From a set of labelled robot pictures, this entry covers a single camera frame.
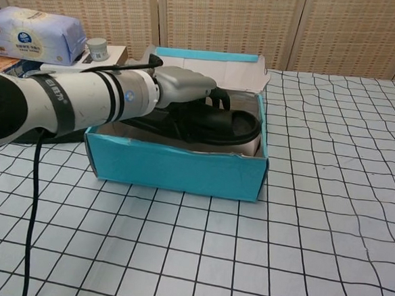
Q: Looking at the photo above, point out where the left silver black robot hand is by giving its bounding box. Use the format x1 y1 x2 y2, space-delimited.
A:
154 65 233 114

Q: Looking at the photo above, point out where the black rubber slipper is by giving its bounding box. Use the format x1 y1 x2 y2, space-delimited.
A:
11 124 87 147
118 100 264 150

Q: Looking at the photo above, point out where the blue cardboard shoe box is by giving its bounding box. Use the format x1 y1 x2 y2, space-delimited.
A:
80 41 278 204

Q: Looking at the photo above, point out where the woven bamboo folding screen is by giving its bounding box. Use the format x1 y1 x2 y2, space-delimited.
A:
0 0 395 81

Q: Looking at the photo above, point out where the flat white cardboard box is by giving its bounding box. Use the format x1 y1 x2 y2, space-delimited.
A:
39 39 129 78

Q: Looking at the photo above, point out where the small grey jar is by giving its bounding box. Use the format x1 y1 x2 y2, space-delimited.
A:
85 36 110 62

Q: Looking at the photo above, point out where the light blue checkered tablecloth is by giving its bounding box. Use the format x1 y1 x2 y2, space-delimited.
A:
0 49 395 296

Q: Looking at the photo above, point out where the blue white tissue pack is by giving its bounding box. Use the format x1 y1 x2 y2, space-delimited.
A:
0 4 89 68

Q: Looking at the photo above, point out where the blue orange packet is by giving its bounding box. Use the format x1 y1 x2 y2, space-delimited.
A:
0 54 32 78

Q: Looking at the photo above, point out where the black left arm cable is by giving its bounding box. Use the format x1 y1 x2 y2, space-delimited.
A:
20 45 164 296

